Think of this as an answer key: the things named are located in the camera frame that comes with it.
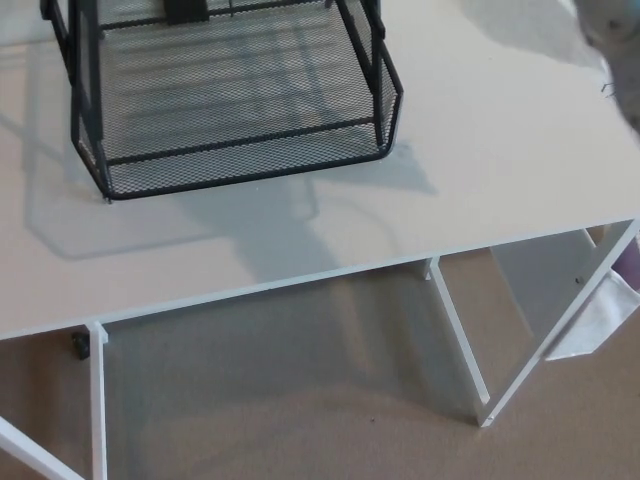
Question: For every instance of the white cloth bag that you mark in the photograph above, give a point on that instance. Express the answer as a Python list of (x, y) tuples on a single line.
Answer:
[(595, 325)]

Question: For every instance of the purple object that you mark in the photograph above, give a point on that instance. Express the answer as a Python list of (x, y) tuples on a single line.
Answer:
[(631, 262)]

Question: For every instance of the black mesh file tray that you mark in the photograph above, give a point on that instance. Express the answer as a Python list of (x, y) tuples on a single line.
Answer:
[(240, 172)]

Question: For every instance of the black caster wheel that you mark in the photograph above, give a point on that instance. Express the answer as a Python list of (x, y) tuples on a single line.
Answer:
[(81, 346)]

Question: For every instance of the white desk leg frame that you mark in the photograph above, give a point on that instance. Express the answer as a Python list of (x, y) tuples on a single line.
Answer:
[(97, 400), (527, 370)]

